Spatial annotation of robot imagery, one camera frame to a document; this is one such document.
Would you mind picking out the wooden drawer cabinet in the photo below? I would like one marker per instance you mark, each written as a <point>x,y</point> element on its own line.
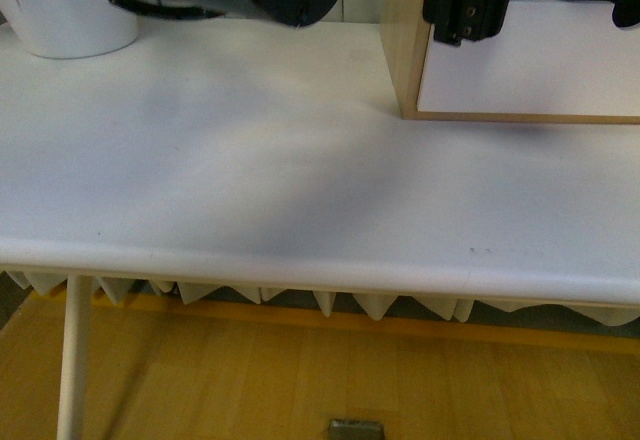
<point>552,62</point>

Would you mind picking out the white tablecloth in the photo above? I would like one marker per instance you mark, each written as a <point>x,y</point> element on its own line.
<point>240,154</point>

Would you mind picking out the white plant pot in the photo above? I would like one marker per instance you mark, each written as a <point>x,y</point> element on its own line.
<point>70,29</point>

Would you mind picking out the white table leg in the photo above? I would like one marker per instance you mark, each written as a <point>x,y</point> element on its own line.
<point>74,366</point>

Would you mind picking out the grey metal floor plate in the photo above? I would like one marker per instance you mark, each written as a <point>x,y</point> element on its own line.
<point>350,429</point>

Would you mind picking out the black drawer handle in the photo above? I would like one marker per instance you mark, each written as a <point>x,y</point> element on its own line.
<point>625,13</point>

